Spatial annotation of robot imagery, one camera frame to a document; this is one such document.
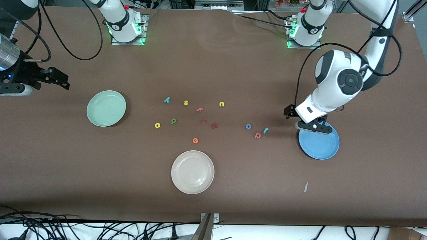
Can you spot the brown table cover sheet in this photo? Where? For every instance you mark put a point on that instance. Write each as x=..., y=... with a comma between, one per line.
x=233, y=66

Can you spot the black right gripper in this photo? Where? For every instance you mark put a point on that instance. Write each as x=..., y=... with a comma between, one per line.
x=24, y=71

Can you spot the cardboard box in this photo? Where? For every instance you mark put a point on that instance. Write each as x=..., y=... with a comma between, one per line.
x=403, y=235

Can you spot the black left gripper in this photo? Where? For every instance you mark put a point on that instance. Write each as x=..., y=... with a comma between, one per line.
x=289, y=111

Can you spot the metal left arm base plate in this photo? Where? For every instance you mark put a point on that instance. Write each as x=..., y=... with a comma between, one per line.
x=305, y=47

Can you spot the blue plate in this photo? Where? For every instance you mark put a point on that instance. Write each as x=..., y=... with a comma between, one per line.
x=320, y=146

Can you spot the white paper scrap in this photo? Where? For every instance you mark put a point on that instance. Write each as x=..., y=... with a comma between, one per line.
x=306, y=187

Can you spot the beige plate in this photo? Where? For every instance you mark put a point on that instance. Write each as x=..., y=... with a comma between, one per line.
x=192, y=172

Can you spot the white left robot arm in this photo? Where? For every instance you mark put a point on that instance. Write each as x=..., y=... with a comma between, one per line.
x=333, y=90

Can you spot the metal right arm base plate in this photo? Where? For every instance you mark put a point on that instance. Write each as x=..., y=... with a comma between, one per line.
x=126, y=43

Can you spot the aluminium frame profile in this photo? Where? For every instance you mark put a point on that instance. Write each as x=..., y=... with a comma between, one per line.
x=412, y=13

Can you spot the green plate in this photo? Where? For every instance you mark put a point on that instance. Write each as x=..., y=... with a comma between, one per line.
x=106, y=108

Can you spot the grey metal beam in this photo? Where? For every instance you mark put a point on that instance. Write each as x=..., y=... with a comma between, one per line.
x=203, y=231

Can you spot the small metal bracket plate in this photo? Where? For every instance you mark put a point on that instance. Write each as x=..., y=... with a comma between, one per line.
x=216, y=218

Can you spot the grey metal box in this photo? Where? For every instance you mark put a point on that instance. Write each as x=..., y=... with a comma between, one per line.
x=218, y=4

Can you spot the dark red foam letter k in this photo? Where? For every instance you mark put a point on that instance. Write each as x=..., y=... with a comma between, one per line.
x=214, y=126

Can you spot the pink foam letter d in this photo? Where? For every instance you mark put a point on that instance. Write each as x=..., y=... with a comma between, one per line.
x=257, y=136

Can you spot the orange pink decoration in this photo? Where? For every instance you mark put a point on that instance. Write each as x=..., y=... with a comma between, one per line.
x=283, y=2

